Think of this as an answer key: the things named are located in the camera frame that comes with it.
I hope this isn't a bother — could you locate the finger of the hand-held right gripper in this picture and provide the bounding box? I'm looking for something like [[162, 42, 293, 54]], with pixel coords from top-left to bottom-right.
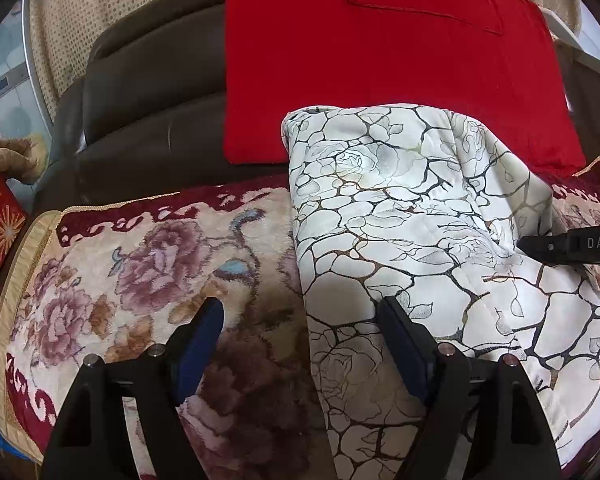
[[516, 225, 600, 267]]

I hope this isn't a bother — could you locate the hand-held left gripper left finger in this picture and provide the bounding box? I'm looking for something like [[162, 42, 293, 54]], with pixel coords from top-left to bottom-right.
[[40, 296, 225, 480]]

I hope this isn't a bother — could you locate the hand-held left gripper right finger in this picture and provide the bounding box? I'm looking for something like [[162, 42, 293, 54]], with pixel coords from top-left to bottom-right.
[[377, 296, 563, 480]]

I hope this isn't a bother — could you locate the white crackle-print jacket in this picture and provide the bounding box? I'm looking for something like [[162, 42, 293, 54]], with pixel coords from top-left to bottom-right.
[[281, 104, 600, 480]]

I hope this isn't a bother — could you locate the floral plush blanket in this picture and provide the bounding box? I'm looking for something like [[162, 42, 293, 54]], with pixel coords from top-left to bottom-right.
[[0, 150, 600, 480]]

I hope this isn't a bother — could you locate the white furniture panel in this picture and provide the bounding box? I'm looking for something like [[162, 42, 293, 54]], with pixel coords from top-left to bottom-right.
[[537, 5, 600, 76]]

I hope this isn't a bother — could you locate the red cushion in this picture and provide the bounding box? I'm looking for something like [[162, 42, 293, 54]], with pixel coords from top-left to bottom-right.
[[223, 0, 587, 176]]

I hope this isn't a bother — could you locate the silver refrigerator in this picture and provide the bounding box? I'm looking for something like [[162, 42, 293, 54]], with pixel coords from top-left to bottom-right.
[[0, 0, 48, 141]]

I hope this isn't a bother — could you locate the dark brown leather sofa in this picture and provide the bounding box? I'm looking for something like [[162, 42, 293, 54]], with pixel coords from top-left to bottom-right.
[[27, 0, 586, 121]]

